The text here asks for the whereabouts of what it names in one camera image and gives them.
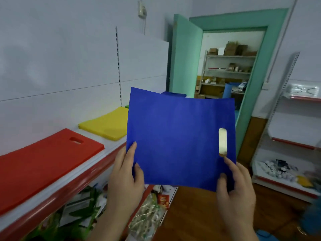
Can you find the person's left hand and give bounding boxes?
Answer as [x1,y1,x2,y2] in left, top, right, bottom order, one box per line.
[106,141,146,220]

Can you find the person's right hand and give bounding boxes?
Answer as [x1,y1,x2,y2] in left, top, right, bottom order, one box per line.
[216,156,257,232]

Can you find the blue non-woven bag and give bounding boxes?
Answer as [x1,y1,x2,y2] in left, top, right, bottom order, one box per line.
[126,87,237,192]

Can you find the person's right forearm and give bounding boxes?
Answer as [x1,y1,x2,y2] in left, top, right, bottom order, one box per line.
[224,227,260,241]

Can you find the person's left forearm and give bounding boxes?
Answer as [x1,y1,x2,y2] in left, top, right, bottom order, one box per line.
[85,214,137,241]

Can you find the red snack box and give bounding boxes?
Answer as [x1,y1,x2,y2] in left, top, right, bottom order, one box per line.
[157,193,171,209]

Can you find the clear snack bag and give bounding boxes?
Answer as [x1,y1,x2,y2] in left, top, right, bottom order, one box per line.
[128,193,166,241]

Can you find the group of small white items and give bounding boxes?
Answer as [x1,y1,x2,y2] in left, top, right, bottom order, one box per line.
[259,159,299,182]

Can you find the stack of yellow bags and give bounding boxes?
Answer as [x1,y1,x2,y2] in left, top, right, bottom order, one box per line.
[78,106,129,141]

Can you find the white shelf with red edge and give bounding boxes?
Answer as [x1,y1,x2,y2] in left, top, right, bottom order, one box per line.
[0,128,179,241]

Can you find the green leaf print packets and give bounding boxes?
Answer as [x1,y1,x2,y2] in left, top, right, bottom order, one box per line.
[24,185,107,241]

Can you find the yellow packet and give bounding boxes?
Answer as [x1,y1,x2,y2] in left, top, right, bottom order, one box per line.
[297,175,314,188]

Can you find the stack of blue bags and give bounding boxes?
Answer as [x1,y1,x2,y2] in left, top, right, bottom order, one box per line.
[161,91,187,98]

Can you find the white display rack red edges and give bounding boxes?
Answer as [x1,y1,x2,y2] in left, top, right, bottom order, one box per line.
[250,52,321,204]

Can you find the blue barrel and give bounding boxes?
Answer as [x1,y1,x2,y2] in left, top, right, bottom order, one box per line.
[222,82,235,99]

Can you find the blurred blue object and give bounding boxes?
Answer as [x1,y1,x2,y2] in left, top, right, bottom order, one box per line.
[300,202,321,236]

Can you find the stack of red bags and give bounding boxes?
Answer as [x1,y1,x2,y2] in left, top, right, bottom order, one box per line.
[0,128,105,215]

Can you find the white shelf back panel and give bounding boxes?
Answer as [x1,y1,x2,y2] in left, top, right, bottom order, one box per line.
[0,26,169,156]

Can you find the grey metal storage rack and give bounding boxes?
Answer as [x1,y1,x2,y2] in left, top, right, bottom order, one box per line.
[198,50,257,99]

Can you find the green door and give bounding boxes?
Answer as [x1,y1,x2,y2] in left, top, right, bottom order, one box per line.
[169,14,203,99]

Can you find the large brown cardboard box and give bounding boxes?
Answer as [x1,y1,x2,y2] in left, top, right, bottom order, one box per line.
[224,41,239,56]

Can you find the clear packet with cables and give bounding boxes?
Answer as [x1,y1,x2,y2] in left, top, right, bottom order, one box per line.
[287,84,320,97]

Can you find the green door frame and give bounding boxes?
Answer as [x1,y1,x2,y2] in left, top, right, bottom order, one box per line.
[189,8,289,157]

